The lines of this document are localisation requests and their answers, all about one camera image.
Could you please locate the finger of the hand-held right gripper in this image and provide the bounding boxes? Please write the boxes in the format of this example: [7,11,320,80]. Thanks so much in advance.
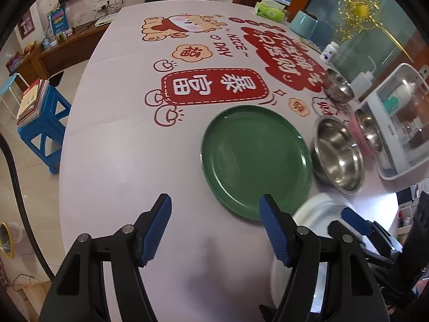
[342,207,403,255]

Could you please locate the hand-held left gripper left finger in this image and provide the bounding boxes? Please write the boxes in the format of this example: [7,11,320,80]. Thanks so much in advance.
[38,193,172,322]

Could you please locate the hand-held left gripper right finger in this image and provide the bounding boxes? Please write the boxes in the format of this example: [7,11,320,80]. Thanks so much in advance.
[260,194,384,322]

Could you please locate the white plate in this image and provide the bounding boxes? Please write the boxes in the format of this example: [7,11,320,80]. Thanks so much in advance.
[270,193,364,309]

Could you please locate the large steel bowl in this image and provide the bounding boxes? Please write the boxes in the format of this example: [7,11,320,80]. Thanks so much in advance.
[310,116,366,196]

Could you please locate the green plate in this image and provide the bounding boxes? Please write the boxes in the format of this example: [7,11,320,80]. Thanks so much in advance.
[200,105,314,222]

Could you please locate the pink steel bowl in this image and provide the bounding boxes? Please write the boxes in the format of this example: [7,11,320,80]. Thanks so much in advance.
[347,108,384,156]

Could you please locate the white cabinet with clear lid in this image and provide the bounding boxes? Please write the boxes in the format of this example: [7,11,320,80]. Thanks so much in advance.
[360,63,429,180]

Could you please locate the white bottle with teal label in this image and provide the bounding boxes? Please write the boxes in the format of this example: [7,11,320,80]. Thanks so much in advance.
[384,80,419,118]

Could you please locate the white squeeze bottle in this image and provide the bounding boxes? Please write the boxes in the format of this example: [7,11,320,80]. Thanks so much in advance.
[350,55,376,101]

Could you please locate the small steel bowl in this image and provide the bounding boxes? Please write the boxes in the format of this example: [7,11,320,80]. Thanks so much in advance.
[323,68,355,103]

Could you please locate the blue plastic stool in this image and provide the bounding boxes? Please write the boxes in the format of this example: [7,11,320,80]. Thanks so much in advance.
[17,85,72,175]

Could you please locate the yellow rimmed round basin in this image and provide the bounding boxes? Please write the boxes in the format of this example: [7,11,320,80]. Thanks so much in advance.
[0,222,14,259]

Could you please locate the white pill bottle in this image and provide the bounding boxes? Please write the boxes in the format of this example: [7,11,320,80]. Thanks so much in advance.
[320,41,340,64]

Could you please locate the stack of books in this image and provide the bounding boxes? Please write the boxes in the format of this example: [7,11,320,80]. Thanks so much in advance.
[16,79,50,128]

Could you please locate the wooden side desk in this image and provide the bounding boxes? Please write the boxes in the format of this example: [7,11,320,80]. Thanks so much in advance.
[15,23,113,86]

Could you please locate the teal kettle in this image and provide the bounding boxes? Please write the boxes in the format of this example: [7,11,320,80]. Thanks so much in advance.
[290,10,319,39]

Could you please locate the white round stool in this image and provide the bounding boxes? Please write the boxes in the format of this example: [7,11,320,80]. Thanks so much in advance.
[0,73,31,108]

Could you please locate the golden door ornament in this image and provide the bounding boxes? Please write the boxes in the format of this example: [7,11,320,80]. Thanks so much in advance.
[337,0,416,64]

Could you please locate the red tin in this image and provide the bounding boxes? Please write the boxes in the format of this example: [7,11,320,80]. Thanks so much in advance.
[7,53,22,73]

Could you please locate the green tissue pack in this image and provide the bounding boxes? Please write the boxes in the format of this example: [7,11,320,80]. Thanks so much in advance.
[254,1,286,21]

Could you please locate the black cable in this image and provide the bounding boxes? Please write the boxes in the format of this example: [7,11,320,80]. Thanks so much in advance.
[0,134,54,280]

